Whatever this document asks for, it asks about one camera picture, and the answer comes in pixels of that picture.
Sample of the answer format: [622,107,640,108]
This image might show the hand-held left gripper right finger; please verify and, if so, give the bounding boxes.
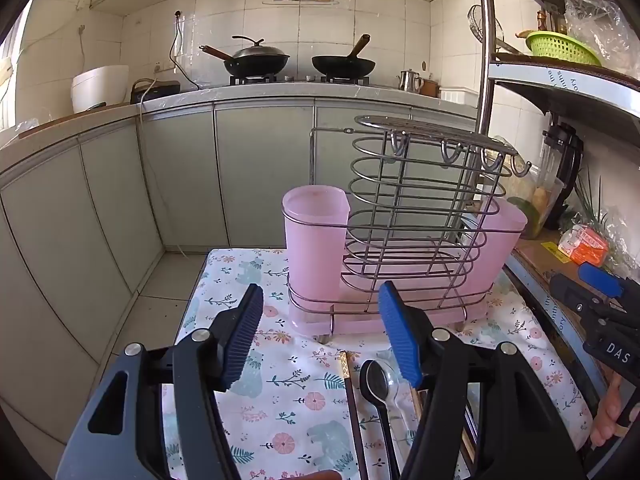
[377,281,586,480]

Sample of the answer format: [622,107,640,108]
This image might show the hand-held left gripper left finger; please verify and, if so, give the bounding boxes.
[55,283,264,480]

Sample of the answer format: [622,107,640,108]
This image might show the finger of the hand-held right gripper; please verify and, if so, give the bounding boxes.
[577,262,640,311]
[550,274,608,318]

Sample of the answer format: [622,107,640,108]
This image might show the pink plastic utensil cup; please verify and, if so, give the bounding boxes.
[281,185,351,311]
[467,197,528,306]

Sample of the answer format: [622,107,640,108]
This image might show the metal wire utensil rack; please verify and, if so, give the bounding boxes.
[286,115,532,346]

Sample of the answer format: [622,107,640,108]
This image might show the person's right hand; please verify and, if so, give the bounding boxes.
[590,380,625,453]

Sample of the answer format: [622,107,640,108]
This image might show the orange packet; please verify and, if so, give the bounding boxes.
[557,224,611,267]

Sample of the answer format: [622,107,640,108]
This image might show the pink plastic drip tray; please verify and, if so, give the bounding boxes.
[290,240,493,338]

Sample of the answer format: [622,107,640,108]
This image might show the brown cardboard sheet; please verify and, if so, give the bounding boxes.
[515,230,601,311]

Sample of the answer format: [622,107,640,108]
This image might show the black spoon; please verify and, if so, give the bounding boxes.
[359,359,401,480]

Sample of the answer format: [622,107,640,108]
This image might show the green leafy plant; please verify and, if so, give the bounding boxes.
[570,170,640,281]

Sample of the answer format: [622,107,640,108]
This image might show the clear plastic spoon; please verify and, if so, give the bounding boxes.
[375,352,416,451]

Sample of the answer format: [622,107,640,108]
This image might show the floral tablecloth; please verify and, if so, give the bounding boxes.
[162,247,596,480]

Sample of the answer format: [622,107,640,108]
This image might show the black blender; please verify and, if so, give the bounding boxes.
[540,120,586,231]

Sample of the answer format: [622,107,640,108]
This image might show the grey kitchen counter cabinets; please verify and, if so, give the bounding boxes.
[0,82,478,366]

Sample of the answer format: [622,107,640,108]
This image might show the metal shelf rack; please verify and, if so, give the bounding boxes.
[472,0,640,411]

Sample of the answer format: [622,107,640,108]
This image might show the white container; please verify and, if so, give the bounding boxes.
[440,89,478,108]

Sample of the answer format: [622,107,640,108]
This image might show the green plastic basket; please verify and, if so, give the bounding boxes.
[525,30,603,67]

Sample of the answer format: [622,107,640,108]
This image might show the steel kettle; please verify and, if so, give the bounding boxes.
[397,69,425,93]

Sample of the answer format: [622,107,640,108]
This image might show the black countertop appliance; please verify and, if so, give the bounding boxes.
[130,78,181,105]

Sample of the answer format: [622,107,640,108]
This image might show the clear plastic bag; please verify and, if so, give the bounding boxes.
[564,0,640,76]

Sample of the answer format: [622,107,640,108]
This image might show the gas stove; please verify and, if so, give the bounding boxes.
[229,72,373,87]

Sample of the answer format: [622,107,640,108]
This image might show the black wok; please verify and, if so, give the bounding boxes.
[199,45,291,78]

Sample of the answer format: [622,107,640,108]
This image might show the small brown bottle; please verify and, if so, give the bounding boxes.
[536,9,568,36]

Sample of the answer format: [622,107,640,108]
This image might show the black frying pan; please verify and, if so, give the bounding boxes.
[311,34,377,78]

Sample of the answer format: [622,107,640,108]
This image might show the dark wok lid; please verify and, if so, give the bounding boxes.
[232,35,289,61]

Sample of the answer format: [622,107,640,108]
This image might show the white rice cooker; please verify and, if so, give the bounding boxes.
[71,64,132,114]

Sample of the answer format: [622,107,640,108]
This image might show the metal skimmer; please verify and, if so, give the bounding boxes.
[467,4,526,56]

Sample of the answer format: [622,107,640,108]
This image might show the black power cable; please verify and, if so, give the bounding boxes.
[169,10,200,91]

